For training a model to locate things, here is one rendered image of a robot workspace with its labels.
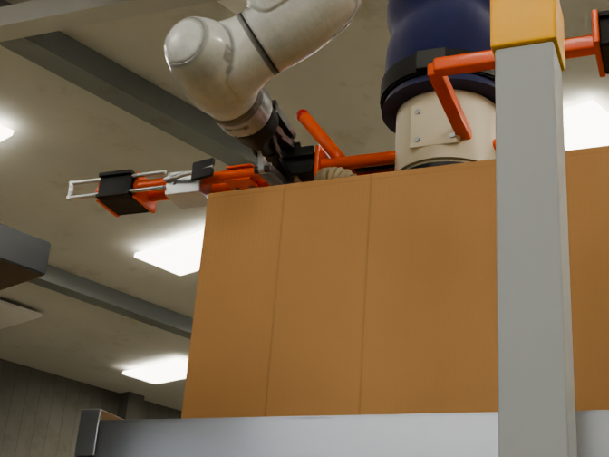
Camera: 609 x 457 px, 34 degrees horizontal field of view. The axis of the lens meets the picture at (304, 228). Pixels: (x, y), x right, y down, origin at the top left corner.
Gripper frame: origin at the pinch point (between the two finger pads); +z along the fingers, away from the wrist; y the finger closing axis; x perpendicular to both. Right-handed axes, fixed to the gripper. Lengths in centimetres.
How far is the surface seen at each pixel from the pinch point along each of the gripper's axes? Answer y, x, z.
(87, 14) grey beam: -200, -197, 181
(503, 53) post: 18, 45, -53
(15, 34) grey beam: -200, -242, 185
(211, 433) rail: 53, 7, -34
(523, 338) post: 49, 47, -52
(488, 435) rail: 53, 40, -34
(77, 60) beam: -274, -300, 307
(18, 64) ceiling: -288, -358, 319
